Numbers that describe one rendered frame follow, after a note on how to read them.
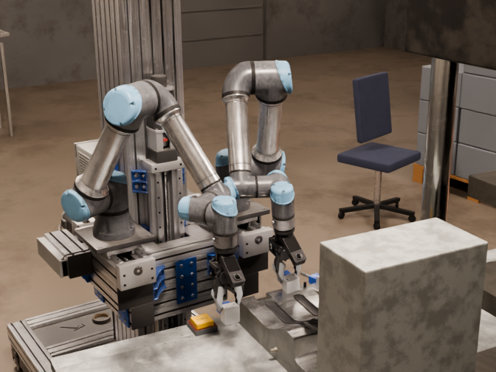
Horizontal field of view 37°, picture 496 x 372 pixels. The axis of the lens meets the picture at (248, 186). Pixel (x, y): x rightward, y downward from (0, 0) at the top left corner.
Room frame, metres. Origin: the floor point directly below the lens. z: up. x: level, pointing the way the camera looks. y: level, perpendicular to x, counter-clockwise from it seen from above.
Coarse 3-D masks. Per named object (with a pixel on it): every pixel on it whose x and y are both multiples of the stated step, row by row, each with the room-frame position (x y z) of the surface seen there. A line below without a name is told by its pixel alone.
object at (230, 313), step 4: (224, 304) 2.11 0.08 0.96; (228, 304) 2.11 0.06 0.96; (232, 304) 2.11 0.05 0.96; (236, 304) 2.11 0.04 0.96; (224, 308) 2.08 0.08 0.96; (228, 308) 2.08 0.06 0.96; (232, 308) 2.08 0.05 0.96; (236, 308) 2.09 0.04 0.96; (220, 312) 2.11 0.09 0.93; (224, 312) 2.07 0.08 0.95; (228, 312) 2.08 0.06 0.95; (232, 312) 2.08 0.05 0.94; (236, 312) 2.09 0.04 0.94; (224, 316) 2.07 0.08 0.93; (228, 316) 2.08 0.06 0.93; (232, 316) 2.08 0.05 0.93; (236, 316) 2.09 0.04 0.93; (224, 320) 2.08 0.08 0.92; (228, 320) 2.08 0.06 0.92; (232, 320) 2.08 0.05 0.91; (236, 320) 2.09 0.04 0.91; (228, 324) 2.08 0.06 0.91
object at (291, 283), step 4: (284, 272) 2.37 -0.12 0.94; (288, 272) 2.37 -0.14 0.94; (284, 276) 2.33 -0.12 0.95; (288, 276) 2.33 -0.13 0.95; (292, 276) 2.33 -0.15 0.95; (296, 276) 2.33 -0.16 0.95; (284, 280) 2.31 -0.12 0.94; (288, 280) 2.31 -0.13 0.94; (292, 280) 2.31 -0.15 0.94; (296, 280) 2.32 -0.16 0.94; (284, 284) 2.32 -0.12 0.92; (288, 284) 2.30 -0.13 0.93; (292, 284) 2.31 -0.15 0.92; (296, 284) 2.32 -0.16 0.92; (284, 288) 2.32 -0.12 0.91; (288, 288) 2.31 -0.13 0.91; (292, 288) 2.32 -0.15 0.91; (296, 288) 2.32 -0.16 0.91; (288, 292) 2.31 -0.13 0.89; (292, 292) 2.32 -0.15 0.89
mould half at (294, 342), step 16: (304, 288) 2.35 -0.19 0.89; (240, 304) 2.26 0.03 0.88; (256, 304) 2.24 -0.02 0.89; (288, 304) 2.24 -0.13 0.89; (240, 320) 2.26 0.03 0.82; (256, 320) 2.16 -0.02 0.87; (272, 320) 2.14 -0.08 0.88; (256, 336) 2.16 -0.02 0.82; (272, 336) 2.06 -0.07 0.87; (288, 336) 1.97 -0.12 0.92; (304, 336) 1.96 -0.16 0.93; (272, 352) 2.06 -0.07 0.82; (288, 352) 1.97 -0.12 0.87; (304, 352) 1.95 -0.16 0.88; (288, 368) 1.97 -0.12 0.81; (304, 368) 1.89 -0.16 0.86
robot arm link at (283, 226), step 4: (272, 220) 2.31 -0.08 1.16; (276, 220) 2.28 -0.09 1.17; (288, 220) 2.34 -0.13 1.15; (292, 220) 2.28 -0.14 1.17; (276, 224) 2.28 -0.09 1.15; (280, 224) 2.27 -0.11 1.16; (284, 224) 2.27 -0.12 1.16; (288, 224) 2.27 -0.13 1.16; (292, 224) 2.28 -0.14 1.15; (276, 228) 2.29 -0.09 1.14; (280, 228) 2.28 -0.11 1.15; (284, 228) 2.27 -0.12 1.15; (288, 228) 2.28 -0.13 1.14
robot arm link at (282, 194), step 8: (280, 184) 2.30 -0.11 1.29; (288, 184) 2.29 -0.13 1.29; (272, 192) 2.27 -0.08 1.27; (280, 192) 2.25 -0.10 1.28; (288, 192) 2.26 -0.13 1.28; (272, 200) 2.27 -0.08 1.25; (280, 200) 2.25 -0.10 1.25; (288, 200) 2.26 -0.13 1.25; (272, 208) 2.28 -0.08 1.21; (280, 208) 2.26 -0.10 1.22; (288, 208) 2.26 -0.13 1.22; (272, 216) 2.29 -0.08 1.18; (280, 216) 2.27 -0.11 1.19; (288, 216) 2.27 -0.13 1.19
